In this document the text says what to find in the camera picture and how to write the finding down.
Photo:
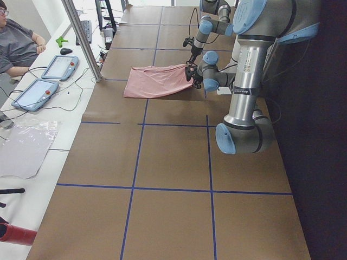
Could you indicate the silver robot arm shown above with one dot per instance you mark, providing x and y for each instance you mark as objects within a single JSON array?
[
  {"x": 257, "y": 25},
  {"x": 222, "y": 26}
]

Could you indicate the aluminium frame post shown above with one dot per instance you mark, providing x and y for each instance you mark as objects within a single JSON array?
[{"x": 87, "y": 51}]

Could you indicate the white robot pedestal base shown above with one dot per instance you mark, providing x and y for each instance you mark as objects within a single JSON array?
[{"x": 231, "y": 67}]

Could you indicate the black keyboard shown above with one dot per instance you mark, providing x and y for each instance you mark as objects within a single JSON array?
[{"x": 87, "y": 29}]

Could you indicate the upper blue teach pendant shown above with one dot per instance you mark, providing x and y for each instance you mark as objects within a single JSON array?
[{"x": 61, "y": 67}]

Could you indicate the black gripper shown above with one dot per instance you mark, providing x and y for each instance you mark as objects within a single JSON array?
[
  {"x": 190, "y": 73},
  {"x": 194, "y": 51}
]

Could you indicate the clear plastic bag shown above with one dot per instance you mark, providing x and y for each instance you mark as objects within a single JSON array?
[{"x": 26, "y": 147}]

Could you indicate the seated person grey shirt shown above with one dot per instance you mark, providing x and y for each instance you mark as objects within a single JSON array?
[{"x": 20, "y": 46}]

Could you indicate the left black USB hub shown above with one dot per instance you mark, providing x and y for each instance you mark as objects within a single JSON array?
[{"x": 108, "y": 37}]

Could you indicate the black tripod leg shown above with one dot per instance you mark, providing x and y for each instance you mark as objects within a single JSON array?
[{"x": 12, "y": 191}]

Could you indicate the lower blue teach pendant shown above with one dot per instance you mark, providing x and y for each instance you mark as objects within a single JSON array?
[{"x": 35, "y": 95}]

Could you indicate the red cylinder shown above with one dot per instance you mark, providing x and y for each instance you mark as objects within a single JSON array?
[{"x": 17, "y": 235}]

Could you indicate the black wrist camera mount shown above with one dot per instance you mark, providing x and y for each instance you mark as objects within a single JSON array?
[
  {"x": 188, "y": 41},
  {"x": 190, "y": 72}
]

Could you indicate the black computer mouse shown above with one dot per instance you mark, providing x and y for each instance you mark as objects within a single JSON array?
[{"x": 65, "y": 51}]

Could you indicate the blue teach pendant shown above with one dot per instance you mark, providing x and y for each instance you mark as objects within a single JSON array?
[
  {"x": 61, "y": 67},
  {"x": 35, "y": 95}
]

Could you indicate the pink Snoopy t-shirt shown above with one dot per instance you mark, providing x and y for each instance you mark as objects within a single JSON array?
[{"x": 155, "y": 82}]

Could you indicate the green plastic clamp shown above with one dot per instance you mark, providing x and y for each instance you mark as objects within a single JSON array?
[{"x": 60, "y": 41}]

